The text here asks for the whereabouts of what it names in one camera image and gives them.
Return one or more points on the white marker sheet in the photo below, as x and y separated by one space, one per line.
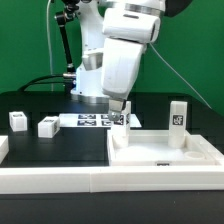
96 120

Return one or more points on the white square table top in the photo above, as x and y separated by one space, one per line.
150 148

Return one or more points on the white U-shaped fence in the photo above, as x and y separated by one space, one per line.
109 179

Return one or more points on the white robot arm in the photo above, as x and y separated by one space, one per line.
91 16

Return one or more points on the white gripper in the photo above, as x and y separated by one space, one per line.
127 34

